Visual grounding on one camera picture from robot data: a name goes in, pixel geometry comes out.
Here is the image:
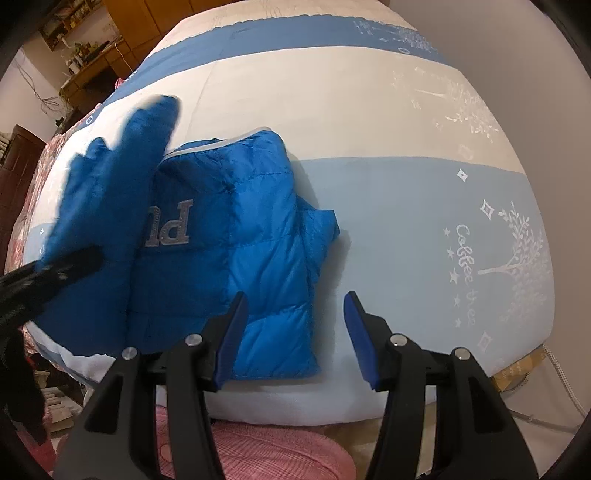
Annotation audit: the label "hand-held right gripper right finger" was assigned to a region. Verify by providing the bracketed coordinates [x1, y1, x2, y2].
[343, 291, 539, 480]

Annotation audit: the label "wall shelf with books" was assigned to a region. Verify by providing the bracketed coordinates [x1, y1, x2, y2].
[38, 0, 110, 46]

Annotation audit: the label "wooden wardrobe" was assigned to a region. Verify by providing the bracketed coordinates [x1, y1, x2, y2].
[102, 0, 220, 66]

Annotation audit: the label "wooden desk with plants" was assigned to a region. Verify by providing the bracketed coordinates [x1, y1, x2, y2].
[59, 39, 139, 112]

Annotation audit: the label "blue and white bed sheet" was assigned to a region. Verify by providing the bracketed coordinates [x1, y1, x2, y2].
[4, 0, 556, 426]

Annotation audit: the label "dark cloth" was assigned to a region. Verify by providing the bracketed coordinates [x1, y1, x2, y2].
[0, 325, 48, 446]

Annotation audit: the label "pink checked pants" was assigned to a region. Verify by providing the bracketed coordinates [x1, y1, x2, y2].
[154, 404, 357, 480]

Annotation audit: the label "white cable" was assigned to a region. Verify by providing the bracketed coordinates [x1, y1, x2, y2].
[503, 344, 588, 432]

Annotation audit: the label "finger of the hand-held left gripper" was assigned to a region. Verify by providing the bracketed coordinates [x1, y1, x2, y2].
[0, 246, 105, 328]

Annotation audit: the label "blue puffer jacket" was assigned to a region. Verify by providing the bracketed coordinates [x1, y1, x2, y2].
[34, 95, 341, 381]

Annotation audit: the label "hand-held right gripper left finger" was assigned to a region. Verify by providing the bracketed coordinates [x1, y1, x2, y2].
[53, 291, 250, 480]

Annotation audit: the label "dark wooden cabinet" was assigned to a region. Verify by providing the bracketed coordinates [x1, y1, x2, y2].
[0, 124, 48, 274]

